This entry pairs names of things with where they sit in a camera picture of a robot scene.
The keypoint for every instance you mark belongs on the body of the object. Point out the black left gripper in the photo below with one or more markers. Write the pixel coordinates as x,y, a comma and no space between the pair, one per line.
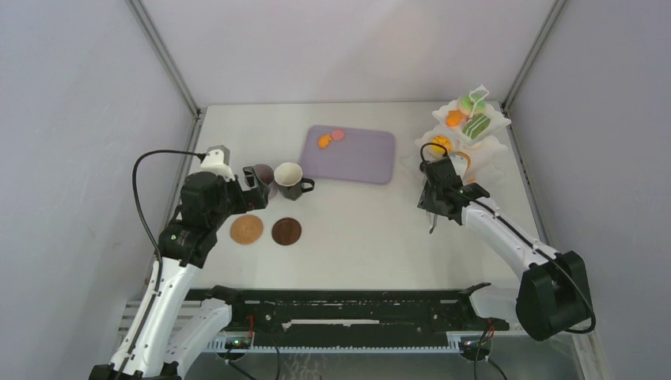
254,199

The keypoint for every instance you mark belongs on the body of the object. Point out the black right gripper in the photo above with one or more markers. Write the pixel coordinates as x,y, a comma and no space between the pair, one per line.
425,201

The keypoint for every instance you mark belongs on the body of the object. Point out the purple mug black handle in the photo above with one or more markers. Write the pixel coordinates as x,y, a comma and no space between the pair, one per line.
266,174

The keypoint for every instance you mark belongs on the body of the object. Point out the steel white serving tongs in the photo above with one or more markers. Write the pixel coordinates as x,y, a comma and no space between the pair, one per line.
433,219

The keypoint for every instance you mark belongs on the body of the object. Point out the woven rattan coaster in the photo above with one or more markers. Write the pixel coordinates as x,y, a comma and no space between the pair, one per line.
246,229

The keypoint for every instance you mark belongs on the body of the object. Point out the black mug white inside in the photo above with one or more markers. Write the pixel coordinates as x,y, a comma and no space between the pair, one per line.
291,182

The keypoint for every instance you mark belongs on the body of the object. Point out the orange egg tart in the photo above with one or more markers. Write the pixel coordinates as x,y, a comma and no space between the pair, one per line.
461,162

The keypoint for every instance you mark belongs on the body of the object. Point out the dark wooden round coaster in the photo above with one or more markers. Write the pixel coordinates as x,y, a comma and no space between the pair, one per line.
286,231

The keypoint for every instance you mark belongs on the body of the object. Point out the yellow frosted donut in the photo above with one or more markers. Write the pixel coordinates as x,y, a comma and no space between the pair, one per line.
440,146

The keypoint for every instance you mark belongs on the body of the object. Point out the white three tier stand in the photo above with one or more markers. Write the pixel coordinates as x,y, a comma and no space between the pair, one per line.
484,152

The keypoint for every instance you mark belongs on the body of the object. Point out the orange bear cookie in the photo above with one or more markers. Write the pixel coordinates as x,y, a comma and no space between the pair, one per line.
454,118

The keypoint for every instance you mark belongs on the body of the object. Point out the green striped cake slice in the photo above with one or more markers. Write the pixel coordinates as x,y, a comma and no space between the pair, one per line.
476,126

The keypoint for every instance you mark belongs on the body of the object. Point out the pink macaron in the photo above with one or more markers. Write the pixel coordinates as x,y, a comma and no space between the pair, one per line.
338,135

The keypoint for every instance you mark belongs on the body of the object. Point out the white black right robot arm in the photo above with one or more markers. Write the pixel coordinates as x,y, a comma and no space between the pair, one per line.
552,295

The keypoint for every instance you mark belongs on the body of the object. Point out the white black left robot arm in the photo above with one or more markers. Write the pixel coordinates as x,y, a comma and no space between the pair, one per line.
152,349

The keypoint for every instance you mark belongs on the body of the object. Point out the lavender serving tray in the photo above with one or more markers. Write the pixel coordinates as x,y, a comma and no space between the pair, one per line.
363,156

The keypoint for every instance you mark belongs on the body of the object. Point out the orange star cookie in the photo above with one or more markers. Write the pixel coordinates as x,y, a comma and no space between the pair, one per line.
324,141

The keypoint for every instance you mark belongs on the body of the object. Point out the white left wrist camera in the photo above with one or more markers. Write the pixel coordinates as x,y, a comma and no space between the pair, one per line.
216,161

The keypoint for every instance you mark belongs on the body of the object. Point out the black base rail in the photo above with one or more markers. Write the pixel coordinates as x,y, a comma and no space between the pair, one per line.
292,320

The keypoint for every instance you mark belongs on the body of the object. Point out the aluminium frame post left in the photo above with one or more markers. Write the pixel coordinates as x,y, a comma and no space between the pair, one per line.
161,50

